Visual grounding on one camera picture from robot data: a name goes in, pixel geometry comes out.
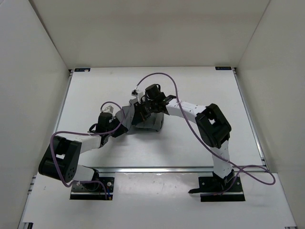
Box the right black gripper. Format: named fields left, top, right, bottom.
left=132, top=100, right=158, bottom=125

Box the grey pleated skirt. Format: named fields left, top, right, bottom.
left=122, top=99, right=164, bottom=132

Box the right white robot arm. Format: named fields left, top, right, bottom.
left=131, top=84, right=234, bottom=191

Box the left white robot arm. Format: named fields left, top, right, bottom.
left=38, top=111, right=132, bottom=191

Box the right blue corner sticker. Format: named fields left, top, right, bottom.
left=215, top=66, right=232, bottom=71

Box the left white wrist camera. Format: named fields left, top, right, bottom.
left=101, top=105, right=114, bottom=114

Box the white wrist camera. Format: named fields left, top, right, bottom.
left=131, top=89, right=144, bottom=100
left=101, top=105, right=114, bottom=114

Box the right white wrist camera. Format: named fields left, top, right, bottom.
left=131, top=89, right=144, bottom=100

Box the front aluminium rail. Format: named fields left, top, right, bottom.
left=96, top=167, right=213, bottom=173

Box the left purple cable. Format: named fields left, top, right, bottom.
left=51, top=101, right=127, bottom=200

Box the purple cable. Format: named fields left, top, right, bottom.
left=135, top=73, right=276, bottom=195
left=51, top=101, right=127, bottom=200

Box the left aluminium table rail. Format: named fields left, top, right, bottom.
left=44, top=71, right=73, bottom=167

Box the aluminium table rail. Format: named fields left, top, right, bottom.
left=44, top=71, right=73, bottom=167
left=233, top=67, right=269, bottom=169

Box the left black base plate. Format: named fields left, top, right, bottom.
left=70, top=177, right=115, bottom=201

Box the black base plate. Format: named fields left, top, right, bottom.
left=188, top=177, right=245, bottom=202
left=70, top=177, right=115, bottom=201

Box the right aluminium table rail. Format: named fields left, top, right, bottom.
left=233, top=67, right=269, bottom=169

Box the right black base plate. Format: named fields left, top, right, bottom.
left=188, top=177, right=245, bottom=202

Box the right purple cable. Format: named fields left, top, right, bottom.
left=135, top=73, right=276, bottom=195

